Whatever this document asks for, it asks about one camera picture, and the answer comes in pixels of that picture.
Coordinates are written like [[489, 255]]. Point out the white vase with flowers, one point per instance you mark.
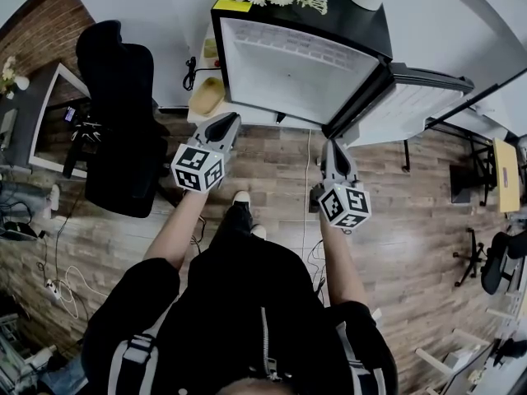
[[14, 78]]

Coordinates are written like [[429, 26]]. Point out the black floor box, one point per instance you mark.
[[460, 185]]

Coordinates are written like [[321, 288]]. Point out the black framed white desk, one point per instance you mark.
[[481, 113]]

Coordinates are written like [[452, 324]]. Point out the white framed fireplace cabinet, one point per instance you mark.
[[41, 130]]

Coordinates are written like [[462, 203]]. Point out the small black device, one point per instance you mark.
[[315, 198]]

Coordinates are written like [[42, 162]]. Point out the black office chair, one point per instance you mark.
[[119, 117]]

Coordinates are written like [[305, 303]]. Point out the white power strip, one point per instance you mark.
[[52, 288]]

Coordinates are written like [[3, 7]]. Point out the clear box with green contents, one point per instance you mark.
[[210, 49]]

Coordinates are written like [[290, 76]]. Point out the person's left forearm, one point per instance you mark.
[[177, 233]]

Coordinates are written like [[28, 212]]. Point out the light wooden stool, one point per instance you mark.
[[449, 356]]

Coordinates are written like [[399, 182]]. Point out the person's white shoe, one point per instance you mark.
[[241, 198], [259, 231], [54, 198]]

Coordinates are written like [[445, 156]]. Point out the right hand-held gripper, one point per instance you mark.
[[345, 204]]

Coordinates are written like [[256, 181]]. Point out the black mesh swivel chair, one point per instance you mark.
[[500, 261]]

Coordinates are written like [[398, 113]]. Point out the person's black jacket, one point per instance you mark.
[[243, 323]]

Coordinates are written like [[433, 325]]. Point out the black mini fridge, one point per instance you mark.
[[296, 68]]

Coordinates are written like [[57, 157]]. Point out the person's right forearm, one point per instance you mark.
[[343, 261]]

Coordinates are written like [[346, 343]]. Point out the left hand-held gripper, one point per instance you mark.
[[198, 167]]

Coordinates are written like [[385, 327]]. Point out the yellow board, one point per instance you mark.
[[506, 175]]

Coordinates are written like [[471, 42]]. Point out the person's black trousers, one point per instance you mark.
[[234, 224]]

